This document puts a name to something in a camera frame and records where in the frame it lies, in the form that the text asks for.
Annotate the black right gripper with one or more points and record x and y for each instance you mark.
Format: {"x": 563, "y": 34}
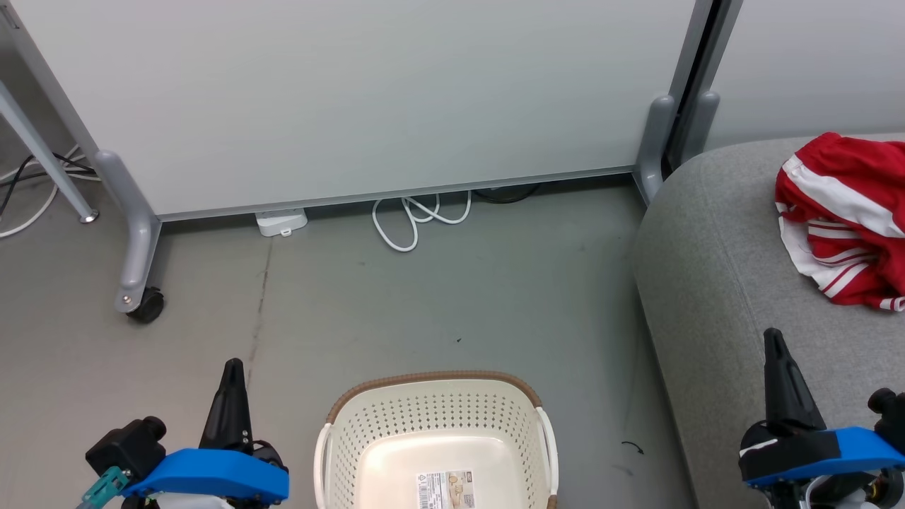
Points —
{"x": 799, "y": 442}

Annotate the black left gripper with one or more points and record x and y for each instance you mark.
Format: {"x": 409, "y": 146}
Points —
{"x": 127, "y": 445}

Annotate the red white clothing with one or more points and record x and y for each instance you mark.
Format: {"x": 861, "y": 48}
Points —
{"x": 848, "y": 212}

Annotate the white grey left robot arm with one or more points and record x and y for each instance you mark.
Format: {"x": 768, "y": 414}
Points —
{"x": 191, "y": 502}

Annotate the cream plastic laundry basket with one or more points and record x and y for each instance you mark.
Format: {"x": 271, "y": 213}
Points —
{"x": 438, "y": 424}

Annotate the printed basket label sticker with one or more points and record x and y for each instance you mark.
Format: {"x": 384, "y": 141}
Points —
{"x": 445, "y": 489}

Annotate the grey fabric sofa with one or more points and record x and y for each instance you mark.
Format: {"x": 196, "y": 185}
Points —
{"x": 728, "y": 297}

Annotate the black caster wheel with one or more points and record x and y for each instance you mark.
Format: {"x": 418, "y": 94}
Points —
{"x": 146, "y": 305}

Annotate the white power strip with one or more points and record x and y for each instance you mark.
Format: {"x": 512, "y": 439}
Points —
{"x": 281, "y": 221}

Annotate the short grey partition foot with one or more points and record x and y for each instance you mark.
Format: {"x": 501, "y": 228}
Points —
{"x": 700, "y": 127}
{"x": 654, "y": 148}

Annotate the grey metal table leg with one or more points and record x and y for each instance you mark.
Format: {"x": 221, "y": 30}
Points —
{"x": 42, "y": 152}

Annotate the narrow white partition panel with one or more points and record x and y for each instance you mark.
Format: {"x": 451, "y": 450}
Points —
{"x": 813, "y": 63}

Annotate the wide white partition panel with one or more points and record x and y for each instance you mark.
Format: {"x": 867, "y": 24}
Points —
{"x": 353, "y": 92}

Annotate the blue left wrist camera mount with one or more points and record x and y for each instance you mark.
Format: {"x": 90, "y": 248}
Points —
{"x": 212, "y": 475}

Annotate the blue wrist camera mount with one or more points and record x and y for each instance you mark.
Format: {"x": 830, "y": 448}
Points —
{"x": 212, "y": 475}
{"x": 862, "y": 452}

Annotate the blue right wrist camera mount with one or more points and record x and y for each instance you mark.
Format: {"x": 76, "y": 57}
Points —
{"x": 862, "y": 452}

